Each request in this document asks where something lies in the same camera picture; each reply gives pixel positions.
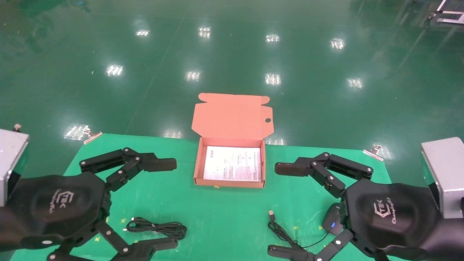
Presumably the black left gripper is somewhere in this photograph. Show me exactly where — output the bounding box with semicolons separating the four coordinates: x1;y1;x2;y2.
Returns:
0;147;179;261

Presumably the metal cloth clip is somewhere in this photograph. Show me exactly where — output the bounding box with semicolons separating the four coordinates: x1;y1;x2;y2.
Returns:
362;144;385;162
83;130;103;145

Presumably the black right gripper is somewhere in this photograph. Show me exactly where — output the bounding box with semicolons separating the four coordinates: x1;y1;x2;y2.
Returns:
268;179;446;261

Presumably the green table cloth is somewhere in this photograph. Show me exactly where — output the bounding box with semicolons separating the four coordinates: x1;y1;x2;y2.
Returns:
10;133;424;261

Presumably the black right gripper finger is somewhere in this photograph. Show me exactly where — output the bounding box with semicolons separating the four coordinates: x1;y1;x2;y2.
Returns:
274;152;374;199

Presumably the black wired computer mouse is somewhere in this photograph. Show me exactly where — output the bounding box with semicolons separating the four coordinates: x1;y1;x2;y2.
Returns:
268;203;344;250

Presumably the black data cable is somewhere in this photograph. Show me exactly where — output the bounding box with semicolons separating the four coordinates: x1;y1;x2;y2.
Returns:
125;217;188;240

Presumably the orange cardboard box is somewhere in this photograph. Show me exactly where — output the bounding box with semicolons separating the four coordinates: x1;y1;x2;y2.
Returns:
191;92;273;189

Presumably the printed paper leaflet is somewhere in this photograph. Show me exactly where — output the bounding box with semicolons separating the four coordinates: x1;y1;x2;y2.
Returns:
203;146;262;182

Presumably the metal background frame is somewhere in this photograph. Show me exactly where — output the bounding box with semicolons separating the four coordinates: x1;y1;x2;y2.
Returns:
427;0;464;25

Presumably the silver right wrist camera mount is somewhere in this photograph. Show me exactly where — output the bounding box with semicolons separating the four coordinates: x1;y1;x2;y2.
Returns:
420;137;464;219

